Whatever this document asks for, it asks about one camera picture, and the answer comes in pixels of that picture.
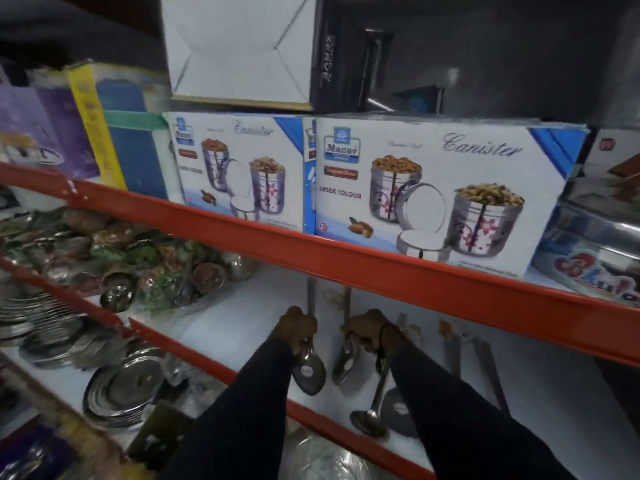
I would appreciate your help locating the person's right hand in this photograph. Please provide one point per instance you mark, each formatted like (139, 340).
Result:
(375, 329)

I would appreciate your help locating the person's left hand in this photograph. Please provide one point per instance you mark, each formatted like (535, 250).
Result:
(292, 327)

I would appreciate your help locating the person's left fingers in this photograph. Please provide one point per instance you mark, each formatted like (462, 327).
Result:
(307, 339)

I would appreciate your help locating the person's right fingers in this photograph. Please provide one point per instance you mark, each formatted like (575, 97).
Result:
(357, 334)

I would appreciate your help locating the steel ladle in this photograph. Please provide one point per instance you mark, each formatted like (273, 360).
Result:
(372, 412)
(345, 364)

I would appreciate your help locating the steel serving spoon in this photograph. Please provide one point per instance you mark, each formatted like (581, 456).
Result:
(310, 372)

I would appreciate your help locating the person's left forearm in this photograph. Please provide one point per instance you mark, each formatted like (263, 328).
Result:
(240, 419)

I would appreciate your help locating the person's right forearm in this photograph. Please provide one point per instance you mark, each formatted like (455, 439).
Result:
(450, 424)

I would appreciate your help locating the dark round flat spatula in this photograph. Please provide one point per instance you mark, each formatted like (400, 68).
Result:
(400, 412)

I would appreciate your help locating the plastic wrapped steel plate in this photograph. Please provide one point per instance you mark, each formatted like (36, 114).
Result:
(325, 457)

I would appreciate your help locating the white canister box edge-on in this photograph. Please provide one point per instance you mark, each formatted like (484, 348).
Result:
(310, 179)

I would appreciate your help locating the large white canister box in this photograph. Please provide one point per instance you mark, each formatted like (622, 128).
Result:
(450, 194)

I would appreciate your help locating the dark small box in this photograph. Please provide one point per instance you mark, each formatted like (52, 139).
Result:
(160, 434)

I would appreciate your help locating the small white canister box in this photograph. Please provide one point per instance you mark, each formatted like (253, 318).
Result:
(235, 169)

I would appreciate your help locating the stack of round steel lids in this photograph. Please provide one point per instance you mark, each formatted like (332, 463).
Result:
(125, 389)

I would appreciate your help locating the pile of wrapped small bowls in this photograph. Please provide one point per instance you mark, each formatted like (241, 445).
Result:
(125, 259)

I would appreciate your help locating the steel container with coloured label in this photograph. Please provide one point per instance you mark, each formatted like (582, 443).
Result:
(590, 254)

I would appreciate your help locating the stack of ribbed steel plates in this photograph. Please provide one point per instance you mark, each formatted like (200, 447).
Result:
(45, 329)

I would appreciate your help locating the blue box with yellow band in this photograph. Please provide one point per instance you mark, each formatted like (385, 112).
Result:
(125, 134)

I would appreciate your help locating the black appliance box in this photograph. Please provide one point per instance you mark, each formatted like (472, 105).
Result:
(345, 54)

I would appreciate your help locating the plain white cardboard carton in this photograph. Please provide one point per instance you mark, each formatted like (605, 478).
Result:
(240, 49)

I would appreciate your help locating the white and red box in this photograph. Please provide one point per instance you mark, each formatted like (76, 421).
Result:
(612, 164)

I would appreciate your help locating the purple cookware box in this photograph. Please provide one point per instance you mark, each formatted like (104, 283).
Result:
(45, 129)

